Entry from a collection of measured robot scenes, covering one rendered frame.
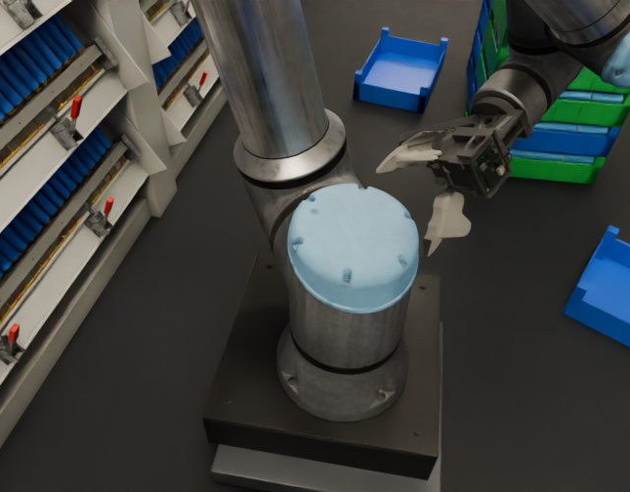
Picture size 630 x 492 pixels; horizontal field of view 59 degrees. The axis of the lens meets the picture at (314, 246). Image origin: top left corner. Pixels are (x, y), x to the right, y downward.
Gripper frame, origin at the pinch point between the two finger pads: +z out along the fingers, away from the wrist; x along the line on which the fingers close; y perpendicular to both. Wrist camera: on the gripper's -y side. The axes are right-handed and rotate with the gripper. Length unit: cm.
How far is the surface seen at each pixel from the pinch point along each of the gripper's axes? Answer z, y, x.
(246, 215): 0, -55, 12
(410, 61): -77, -78, 27
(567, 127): -60, -19, 35
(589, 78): -62, -13, 24
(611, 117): -64, -12, 36
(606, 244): -40, -4, 48
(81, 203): 24, -47, -16
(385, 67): -69, -80, 23
